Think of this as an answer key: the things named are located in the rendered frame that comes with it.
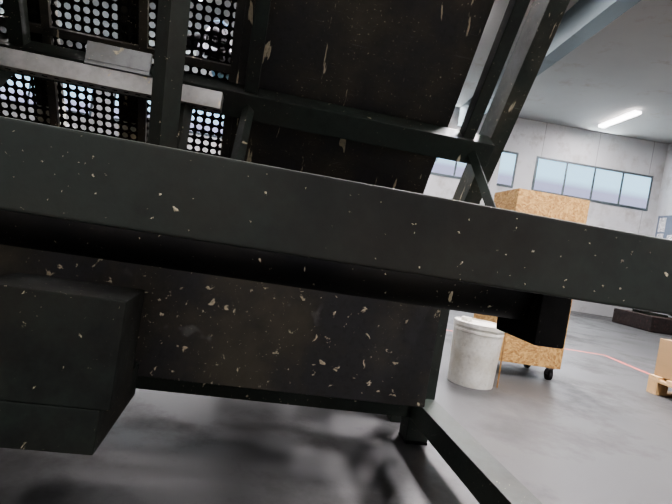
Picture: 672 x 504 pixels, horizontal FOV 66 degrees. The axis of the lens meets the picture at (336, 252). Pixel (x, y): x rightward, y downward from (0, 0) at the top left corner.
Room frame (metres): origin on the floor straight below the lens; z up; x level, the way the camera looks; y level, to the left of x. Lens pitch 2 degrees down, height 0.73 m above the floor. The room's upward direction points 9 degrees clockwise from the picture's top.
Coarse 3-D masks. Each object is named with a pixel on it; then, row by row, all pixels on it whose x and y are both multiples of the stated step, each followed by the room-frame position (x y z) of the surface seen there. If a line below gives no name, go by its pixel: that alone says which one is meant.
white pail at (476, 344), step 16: (464, 320) 3.03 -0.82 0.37; (480, 320) 3.19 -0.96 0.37; (464, 336) 2.96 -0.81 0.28; (480, 336) 2.92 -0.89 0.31; (496, 336) 2.93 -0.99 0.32; (464, 352) 2.95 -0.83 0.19; (480, 352) 2.92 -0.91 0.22; (496, 352) 2.95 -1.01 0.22; (448, 368) 3.08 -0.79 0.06; (464, 368) 2.95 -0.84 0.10; (480, 368) 2.92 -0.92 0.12; (496, 368) 3.00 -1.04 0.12; (464, 384) 2.94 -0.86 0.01; (480, 384) 2.93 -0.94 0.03
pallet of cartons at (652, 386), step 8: (664, 344) 3.63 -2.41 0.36; (664, 352) 3.62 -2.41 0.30; (656, 360) 3.68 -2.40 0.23; (664, 360) 3.61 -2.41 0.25; (656, 368) 3.67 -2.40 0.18; (664, 368) 3.60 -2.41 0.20; (656, 376) 3.61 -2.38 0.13; (664, 376) 3.58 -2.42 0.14; (648, 384) 3.67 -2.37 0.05; (656, 384) 3.60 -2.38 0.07; (664, 384) 3.54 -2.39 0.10; (656, 392) 3.60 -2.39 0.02; (664, 392) 3.60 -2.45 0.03
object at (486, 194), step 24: (168, 0) 0.99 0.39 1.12; (168, 24) 1.00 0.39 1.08; (168, 48) 1.02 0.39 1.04; (0, 72) 1.37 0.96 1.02; (168, 72) 1.03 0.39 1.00; (168, 96) 1.05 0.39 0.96; (168, 120) 1.07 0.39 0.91; (240, 120) 1.50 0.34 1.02; (168, 144) 1.10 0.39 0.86; (240, 144) 1.39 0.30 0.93; (480, 168) 1.60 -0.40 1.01
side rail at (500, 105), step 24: (552, 0) 1.48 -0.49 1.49; (528, 24) 1.58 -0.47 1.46; (552, 24) 1.52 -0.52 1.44; (528, 48) 1.56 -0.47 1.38; (504, 72) 1.69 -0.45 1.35; (528, 72) 1.59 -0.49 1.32; (504, 96) 1.66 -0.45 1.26; (504, 120) 1.68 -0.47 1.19; (504, 144) 1.72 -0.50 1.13; (456, 192) 1.92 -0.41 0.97; (480, 192) 1.82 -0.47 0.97
